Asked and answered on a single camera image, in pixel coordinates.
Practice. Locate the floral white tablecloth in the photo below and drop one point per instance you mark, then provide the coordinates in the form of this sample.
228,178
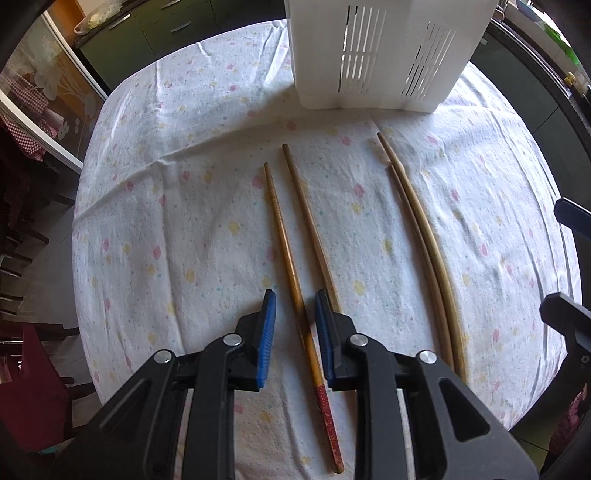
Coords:
174,237

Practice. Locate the white plastic bag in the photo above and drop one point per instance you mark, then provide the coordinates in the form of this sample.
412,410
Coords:
99,15

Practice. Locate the glass sliding door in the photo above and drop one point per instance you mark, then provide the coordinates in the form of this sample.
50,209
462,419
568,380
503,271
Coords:
49,101

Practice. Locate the brown wooden chopstick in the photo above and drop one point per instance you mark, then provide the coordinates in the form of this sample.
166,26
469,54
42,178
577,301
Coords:
309,221

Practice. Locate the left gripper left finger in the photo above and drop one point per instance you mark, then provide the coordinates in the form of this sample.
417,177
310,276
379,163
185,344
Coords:
176,408

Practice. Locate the light bamboo chopstick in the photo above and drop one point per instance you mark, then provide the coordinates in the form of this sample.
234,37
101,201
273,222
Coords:
436,258
437,303

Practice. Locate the pink patterned sleeve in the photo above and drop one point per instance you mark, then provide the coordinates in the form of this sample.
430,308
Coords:
569,423

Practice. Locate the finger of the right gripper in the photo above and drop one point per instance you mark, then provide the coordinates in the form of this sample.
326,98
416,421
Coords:
571,320
573,216

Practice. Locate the green kitchen cabinets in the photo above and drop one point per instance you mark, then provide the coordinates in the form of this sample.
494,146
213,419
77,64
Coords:
145,31

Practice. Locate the brown chopstick red end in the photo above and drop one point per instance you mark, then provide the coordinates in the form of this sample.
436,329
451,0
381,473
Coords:
304,328

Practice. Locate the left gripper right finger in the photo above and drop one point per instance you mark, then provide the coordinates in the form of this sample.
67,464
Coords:
415,415

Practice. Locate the white plastic utensil holder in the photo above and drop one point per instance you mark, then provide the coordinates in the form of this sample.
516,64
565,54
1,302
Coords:
393,54

